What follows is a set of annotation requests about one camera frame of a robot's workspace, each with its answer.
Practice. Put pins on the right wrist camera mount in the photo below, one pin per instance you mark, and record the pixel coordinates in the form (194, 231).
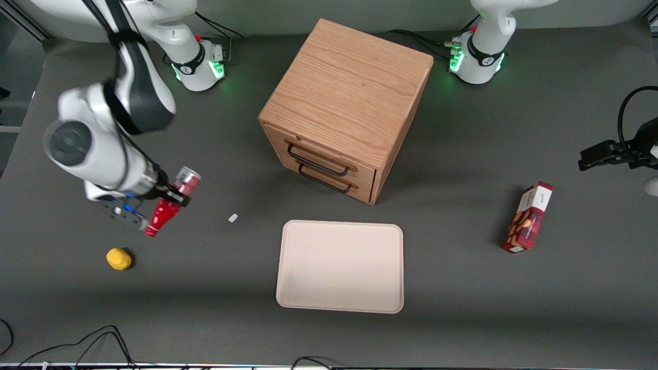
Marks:
(115, 208)

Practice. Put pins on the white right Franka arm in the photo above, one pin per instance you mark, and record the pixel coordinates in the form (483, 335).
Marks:
(92, 149)

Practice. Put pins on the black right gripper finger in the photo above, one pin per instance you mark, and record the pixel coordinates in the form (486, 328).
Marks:
(176, 184)
(177, 198)

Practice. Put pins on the beige plastic tray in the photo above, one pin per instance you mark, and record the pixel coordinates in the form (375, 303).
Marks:
(340, 266)

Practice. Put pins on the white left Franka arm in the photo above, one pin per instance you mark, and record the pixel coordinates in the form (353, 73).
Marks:
(486, 51)

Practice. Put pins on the wooden drawer front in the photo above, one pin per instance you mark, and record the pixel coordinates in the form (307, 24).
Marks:
(329, 156)
(334, 180)

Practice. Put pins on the red cookie box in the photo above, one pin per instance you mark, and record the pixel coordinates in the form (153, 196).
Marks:
(529, 218)

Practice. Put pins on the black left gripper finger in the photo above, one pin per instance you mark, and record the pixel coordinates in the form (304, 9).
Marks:
(599, 164)
(601, 150)

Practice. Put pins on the wooden drawer cabinet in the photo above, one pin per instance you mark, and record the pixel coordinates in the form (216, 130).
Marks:
(349, 87)

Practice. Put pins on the yellow lemon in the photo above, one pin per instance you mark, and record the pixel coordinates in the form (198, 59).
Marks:
(119, 259)

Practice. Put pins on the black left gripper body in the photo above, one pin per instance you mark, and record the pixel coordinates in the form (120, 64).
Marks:
(643, 145)

